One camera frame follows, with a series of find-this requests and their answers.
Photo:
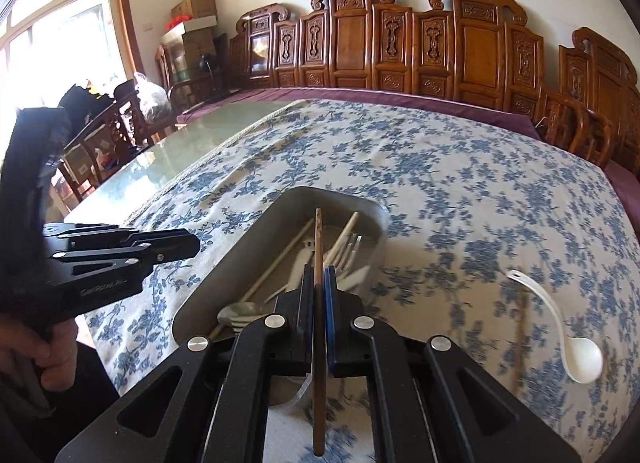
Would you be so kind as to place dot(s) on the clear plastic bag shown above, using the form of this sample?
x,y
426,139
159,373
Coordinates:
x,y
152,95

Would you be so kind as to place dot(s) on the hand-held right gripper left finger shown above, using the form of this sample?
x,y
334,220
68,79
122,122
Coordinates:
x,y
302,323

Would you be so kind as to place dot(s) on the white ceramic spoon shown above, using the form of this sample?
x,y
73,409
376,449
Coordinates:
x,y
582,363

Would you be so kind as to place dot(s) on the stack of cardboard boxes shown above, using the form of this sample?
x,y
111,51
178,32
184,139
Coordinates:
x,y
177,60

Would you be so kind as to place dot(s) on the window with wooden frame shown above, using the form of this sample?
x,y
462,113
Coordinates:
x,y
65,28

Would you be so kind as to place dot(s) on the white chopstick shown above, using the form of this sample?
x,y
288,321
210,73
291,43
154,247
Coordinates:
x,y
350,228

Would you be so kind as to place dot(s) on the wooden armchair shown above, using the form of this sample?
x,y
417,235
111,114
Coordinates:
x,y
562,118
600,138

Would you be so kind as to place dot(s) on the black cloth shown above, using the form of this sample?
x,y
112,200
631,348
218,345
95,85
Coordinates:
x,y
82,98

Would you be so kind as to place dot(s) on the purple tablecloth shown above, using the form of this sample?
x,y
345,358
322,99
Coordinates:
x,y
400,95

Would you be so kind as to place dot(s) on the wooden dining chair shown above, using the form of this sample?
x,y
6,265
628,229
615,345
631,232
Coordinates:
x,y
132,103
100,143

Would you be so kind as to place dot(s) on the person's left hand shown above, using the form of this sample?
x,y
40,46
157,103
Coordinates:
x,y
60,363

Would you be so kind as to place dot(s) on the blue floral tablecloth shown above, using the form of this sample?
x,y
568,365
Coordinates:
x,y
450,183

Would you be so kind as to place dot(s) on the carved wooden bench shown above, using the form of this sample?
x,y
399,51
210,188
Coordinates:
x,y
352,43
260,50
480,53
607,78

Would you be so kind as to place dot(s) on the white flat box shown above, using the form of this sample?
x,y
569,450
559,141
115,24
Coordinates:
x,y
190,25

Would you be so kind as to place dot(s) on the black desk lamp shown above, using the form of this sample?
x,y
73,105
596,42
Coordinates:
x,y
204,63

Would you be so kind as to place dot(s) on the grey metal tray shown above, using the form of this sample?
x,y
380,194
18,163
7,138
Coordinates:
x,y
280,213

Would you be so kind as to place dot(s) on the metal fork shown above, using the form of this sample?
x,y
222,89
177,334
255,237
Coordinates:
x,y
345,250

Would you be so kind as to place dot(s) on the cardboard box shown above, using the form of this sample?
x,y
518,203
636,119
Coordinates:
x,y
199,45
196,5

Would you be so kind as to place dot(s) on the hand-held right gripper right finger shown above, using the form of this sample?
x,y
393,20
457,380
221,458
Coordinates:
x,y
330,323

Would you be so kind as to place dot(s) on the metal spoon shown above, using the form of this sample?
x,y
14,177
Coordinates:
x,y
240,314

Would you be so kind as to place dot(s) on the person's dark clothing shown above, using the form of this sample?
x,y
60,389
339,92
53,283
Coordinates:
x,y
85,393

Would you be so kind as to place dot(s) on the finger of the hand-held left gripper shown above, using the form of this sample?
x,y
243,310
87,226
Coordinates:
x,y
95,234
175,247

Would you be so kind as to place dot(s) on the dark brown chopstick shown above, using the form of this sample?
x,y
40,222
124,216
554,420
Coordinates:
x,y
318,243

